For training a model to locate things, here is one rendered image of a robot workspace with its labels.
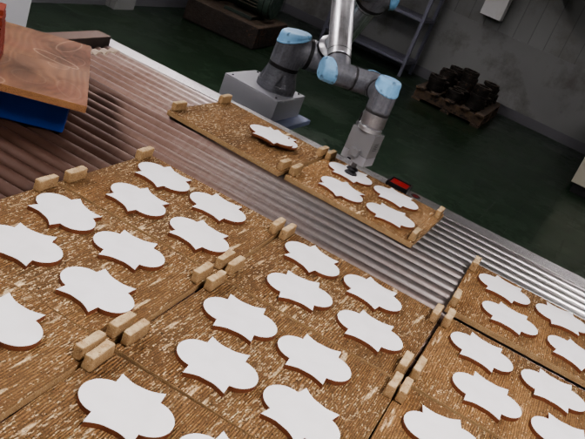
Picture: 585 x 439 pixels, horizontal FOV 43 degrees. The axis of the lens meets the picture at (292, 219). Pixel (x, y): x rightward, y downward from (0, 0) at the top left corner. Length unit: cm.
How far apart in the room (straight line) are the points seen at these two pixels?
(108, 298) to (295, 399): 36
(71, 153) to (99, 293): 61
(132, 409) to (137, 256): 43
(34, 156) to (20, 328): 68
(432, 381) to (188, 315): 49
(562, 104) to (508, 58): 86
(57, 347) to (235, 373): 28
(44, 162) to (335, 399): 88
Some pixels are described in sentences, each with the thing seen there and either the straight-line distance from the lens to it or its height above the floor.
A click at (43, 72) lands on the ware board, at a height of 104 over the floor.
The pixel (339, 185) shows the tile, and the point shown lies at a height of 94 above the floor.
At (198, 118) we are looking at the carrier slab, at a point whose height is 94.
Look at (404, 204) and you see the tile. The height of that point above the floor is 94.
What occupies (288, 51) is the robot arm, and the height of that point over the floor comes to 112.
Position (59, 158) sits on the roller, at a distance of 187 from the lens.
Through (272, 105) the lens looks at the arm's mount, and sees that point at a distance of 275.
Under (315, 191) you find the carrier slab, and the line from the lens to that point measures 211.
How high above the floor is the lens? 167
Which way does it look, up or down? 23 degrees down
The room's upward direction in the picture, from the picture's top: 22 degrees clockwise
